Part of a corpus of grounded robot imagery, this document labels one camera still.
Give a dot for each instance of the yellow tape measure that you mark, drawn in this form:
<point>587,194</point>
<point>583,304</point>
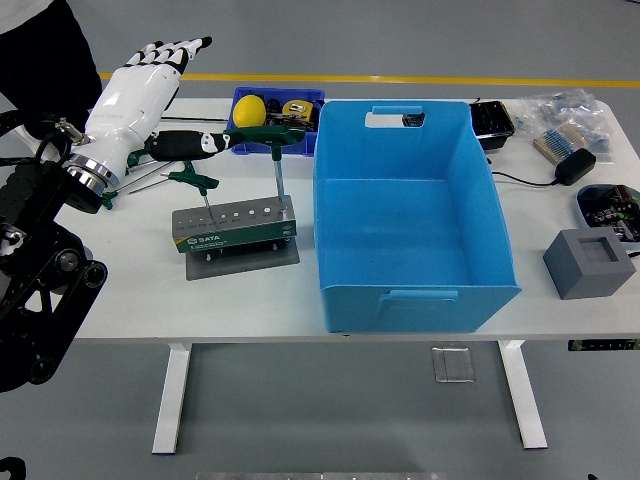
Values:
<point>295,107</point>

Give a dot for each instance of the green grey hex key holder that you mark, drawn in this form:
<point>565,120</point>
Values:
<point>235,235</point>

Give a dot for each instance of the dark blue plastic bin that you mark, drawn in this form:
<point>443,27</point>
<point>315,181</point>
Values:
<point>295,149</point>

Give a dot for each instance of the small black device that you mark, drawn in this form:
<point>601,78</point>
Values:
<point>414,120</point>

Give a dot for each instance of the yellow foam ball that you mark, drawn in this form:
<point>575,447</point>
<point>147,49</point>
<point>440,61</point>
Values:
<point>249,112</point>

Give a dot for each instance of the black power adapter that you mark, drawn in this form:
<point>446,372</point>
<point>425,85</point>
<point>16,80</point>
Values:
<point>575,167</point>

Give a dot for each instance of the clear plastic component bags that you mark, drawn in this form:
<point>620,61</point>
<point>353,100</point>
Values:
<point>565,107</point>

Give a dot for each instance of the black plastic tray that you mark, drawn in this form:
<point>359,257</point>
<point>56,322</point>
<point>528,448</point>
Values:
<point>492,122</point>

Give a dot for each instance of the white table leg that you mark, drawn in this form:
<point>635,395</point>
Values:
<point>167,400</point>
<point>525,400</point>

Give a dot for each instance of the taped resistor strip pack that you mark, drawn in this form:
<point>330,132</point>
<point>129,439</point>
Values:
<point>555,140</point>

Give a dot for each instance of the black table control panel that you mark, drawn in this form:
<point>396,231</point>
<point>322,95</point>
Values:
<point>605,345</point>

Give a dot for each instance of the person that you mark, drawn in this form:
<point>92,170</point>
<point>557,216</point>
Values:
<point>50,65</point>

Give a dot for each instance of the dark metal tool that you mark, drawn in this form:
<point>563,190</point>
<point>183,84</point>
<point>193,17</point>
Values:
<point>290,121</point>

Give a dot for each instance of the silver floor plate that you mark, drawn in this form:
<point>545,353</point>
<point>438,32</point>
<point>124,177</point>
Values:
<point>452,365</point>

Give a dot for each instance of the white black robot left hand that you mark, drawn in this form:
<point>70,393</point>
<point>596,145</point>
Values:
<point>125,105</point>

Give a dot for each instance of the blue-grey tray with electronics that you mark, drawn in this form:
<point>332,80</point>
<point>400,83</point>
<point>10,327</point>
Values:
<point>607,212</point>

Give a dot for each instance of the grey block with square recess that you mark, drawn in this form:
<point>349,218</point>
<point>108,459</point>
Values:
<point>575,270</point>

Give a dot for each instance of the black round part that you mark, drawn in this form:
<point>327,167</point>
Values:
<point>273,106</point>

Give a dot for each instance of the light blue folding box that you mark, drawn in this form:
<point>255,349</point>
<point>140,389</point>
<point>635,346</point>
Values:
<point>400,225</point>

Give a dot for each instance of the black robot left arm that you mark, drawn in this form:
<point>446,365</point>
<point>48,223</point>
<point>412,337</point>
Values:
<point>80,200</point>

